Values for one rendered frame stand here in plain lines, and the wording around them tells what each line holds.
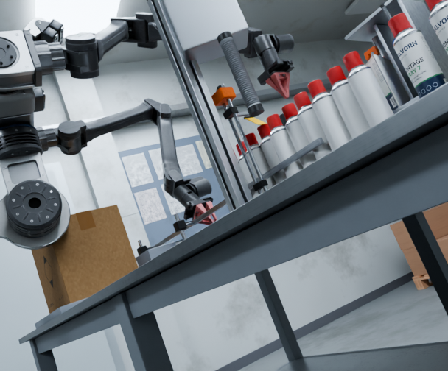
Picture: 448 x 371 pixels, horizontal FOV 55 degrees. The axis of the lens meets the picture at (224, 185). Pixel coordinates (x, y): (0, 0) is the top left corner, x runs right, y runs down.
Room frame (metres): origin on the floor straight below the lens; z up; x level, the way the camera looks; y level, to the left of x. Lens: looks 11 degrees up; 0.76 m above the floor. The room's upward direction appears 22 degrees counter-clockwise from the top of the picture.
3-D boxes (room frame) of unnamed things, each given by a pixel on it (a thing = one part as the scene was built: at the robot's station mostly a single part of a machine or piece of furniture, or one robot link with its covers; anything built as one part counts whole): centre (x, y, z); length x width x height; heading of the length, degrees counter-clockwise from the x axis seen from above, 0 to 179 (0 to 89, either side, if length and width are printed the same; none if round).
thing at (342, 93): (0.89, -0.31, 0.98); 0.05 x 0.05 x 0.20
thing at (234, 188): (1.02, -0.02, 1.17); 0.04 x 0.04 x 0.67; 39
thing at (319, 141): (1.34, 0.10, 0.96); 1.07 x 0.01 x 0.01; 39
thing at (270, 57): (1.23, -0.27, 1.30); 0.10 x 0.07 x 0.07; 39
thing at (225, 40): (0.95, -0.13, 1.18); 0.04 x 0.04 x 0.21
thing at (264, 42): (1.23, -0.27, 1.36); 0.07 x 0.06 x 0.07; 119
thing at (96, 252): (1.48, 0.55, 0.99); 0.30 x 0.24 x 0.27; 38
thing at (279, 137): (1.05, -0.18, 0.98); 0.05 x 0.05 x 0.20
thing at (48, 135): (1.46, 0.54, 1.45); 0.09 x 0.08 x 0.12; 28
